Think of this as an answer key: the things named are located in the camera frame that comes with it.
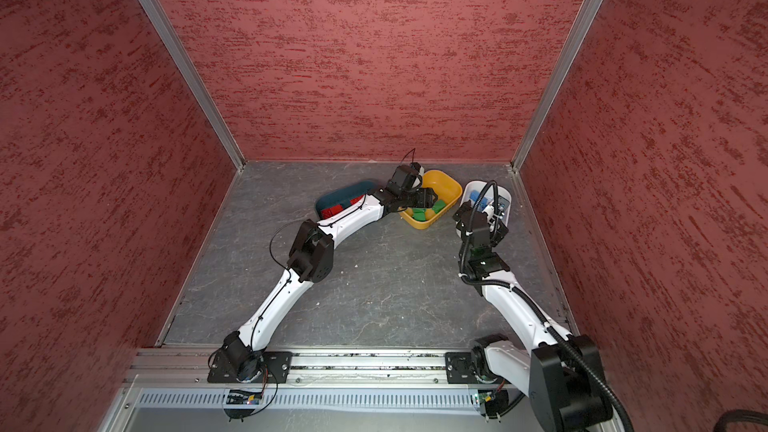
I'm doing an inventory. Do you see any white plastic bin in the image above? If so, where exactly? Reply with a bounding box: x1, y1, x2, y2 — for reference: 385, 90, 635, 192
460, 181, 512, 225

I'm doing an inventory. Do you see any green lego pair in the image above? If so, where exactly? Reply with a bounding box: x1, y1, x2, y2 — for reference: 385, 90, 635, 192
431, 200, 446, 214

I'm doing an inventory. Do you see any right corner aluminium post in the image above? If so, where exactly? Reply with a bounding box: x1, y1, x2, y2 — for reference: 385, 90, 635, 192
511, 0, 604, 174

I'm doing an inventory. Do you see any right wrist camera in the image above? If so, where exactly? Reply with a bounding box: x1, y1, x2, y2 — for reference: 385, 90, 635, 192
483, 197, 510, 225

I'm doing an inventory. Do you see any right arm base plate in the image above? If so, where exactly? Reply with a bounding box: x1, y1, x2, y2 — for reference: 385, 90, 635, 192
444, 347, 530, 386

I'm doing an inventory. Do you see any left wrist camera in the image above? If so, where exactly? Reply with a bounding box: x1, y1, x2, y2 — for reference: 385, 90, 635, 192
387, 162, 423, 195

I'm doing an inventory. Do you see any right circuit board connector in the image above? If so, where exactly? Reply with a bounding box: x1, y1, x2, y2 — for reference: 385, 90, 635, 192
475, 389, 510, 420

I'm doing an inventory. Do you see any left circuit board connector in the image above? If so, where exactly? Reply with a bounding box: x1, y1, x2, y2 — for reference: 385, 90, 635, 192
226, 389, 264, 407

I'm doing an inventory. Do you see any left corner aluminium post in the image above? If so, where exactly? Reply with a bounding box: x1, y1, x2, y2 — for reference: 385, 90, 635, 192
138, 0, 247, 173

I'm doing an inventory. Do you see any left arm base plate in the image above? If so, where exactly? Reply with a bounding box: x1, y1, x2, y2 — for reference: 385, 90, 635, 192
207, 350, 293, 385

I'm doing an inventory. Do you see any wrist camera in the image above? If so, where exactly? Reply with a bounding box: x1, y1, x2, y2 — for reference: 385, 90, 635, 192
483, 197, 510, 225
387, 162, 423, 195

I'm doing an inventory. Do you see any corner aluminium post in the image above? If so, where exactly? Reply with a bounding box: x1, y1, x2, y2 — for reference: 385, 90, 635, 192
138, 0, 247, 173
511, 0, 604, 174

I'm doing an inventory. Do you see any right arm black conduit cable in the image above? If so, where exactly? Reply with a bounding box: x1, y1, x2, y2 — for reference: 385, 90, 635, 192
458, 179, 635, 432

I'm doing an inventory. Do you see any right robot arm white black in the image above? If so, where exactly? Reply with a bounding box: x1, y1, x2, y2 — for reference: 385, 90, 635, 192
454, 199, 614, 431

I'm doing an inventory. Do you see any blue lego long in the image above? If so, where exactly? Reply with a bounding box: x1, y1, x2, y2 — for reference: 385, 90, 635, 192
469, 190, 488, 208

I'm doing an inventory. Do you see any dark teal plastic bin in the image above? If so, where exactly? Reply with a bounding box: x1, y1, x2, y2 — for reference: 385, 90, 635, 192
315, 180, 378, 220

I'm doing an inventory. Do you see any aluminium front rail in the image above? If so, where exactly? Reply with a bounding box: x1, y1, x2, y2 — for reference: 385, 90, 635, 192
123, 345, 490, 388

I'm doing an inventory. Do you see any yellow plastic bin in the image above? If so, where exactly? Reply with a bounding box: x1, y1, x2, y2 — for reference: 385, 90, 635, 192
399, 170, 463, 230

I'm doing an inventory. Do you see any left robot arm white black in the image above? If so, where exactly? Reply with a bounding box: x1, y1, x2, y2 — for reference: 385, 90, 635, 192
208, 185, 438, 382

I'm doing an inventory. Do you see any circuit board connector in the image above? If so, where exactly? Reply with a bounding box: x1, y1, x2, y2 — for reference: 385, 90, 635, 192
226, 389, 264, 407
475, 389, 510, 420

